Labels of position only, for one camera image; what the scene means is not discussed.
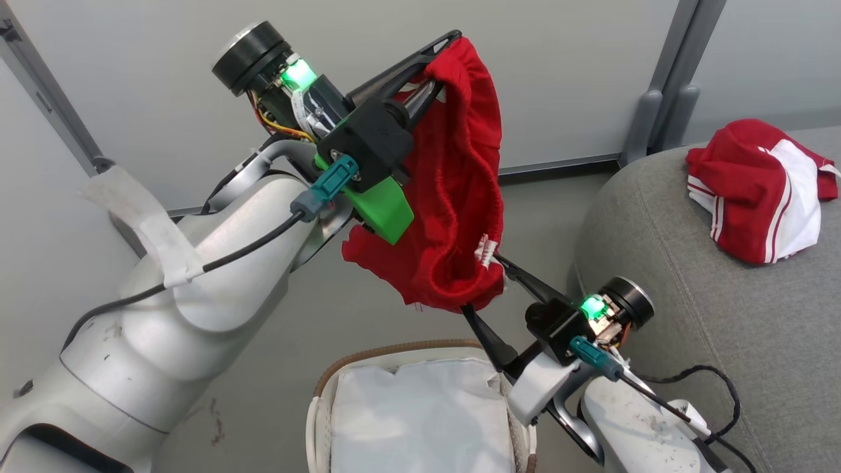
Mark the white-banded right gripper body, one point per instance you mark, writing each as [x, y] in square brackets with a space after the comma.
[558, 328]

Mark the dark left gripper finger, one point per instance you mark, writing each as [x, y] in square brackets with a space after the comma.
[420, 98]
[407, 62]

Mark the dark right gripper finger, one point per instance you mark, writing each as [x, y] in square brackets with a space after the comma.
[493, 345]
[532, 282]

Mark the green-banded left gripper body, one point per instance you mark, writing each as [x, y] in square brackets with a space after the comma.
[368, 141]

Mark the red shorts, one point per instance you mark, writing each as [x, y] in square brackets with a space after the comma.
[453, 197]

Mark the red and white jersey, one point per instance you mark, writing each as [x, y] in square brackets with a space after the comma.
[755, 190]

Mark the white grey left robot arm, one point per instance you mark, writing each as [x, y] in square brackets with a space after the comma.
[164, 341]

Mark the grey fabric sofa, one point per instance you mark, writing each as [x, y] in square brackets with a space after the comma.
[755, 328]

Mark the white basket liner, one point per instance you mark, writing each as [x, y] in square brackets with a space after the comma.
[420, 420]

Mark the white wicker-rimmed laundry basket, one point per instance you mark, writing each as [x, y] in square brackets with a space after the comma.
[368, 351]

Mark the white tape strip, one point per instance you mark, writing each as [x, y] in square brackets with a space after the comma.
[151, 230]

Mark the grey double partition post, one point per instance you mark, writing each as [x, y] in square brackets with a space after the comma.
[670, 92]

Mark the grey slanted partition post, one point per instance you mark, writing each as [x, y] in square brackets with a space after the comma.
[46, 92]

